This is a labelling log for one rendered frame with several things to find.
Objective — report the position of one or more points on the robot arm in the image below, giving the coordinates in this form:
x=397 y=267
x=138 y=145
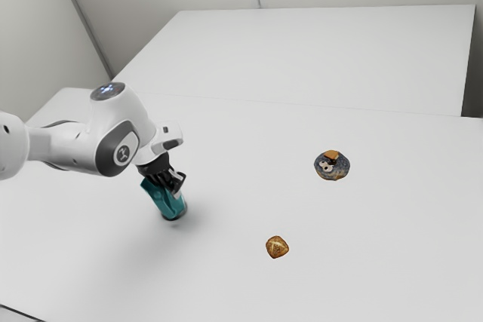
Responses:
x=113 y=126

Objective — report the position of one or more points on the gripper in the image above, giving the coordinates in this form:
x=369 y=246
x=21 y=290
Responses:
x=158 y=168

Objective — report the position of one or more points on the brown crusty bread roll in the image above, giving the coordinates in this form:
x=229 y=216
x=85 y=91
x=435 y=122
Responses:
x=277 y=247

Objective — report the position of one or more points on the teal faceted mug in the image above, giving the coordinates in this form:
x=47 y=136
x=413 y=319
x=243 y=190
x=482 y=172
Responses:
x=168 y=205

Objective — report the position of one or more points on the blue monster face doughnut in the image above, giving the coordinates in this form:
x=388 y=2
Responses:
x=332 y=166

